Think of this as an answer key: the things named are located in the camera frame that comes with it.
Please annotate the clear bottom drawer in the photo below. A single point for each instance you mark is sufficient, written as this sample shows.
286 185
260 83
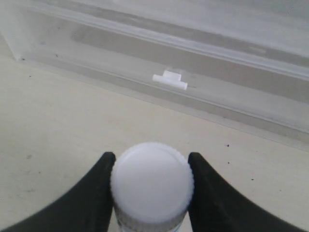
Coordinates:
251 95

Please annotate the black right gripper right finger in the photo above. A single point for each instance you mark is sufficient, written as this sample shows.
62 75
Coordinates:
216 206

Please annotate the white plastic drawer cabinet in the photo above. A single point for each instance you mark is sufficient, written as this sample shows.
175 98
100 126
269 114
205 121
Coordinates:
11 31

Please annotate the white pill bottle teal label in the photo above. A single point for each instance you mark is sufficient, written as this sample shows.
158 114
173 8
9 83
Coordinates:
152 186

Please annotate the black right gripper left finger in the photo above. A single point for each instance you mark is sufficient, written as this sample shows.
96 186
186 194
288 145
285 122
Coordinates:
86 207

